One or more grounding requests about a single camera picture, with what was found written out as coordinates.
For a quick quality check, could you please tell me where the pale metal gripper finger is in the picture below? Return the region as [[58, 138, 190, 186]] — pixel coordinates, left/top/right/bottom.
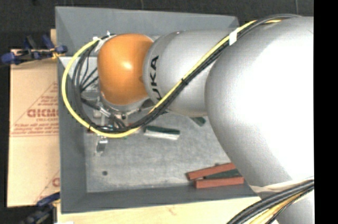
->
[[95, 138, 109, 157]]

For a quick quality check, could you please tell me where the grey metal bin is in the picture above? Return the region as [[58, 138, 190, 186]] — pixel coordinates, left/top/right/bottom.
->
[[54, 6, 261, 213]]

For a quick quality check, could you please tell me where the brown cardboard board, red print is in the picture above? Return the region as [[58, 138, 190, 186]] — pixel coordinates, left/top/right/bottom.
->
[[6, 28, 61, 208]]

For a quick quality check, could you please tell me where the red-brown flat block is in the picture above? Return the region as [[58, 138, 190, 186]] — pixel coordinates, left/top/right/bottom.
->
[[193, 176, 245, 190], [185, 163, 237, 181]]

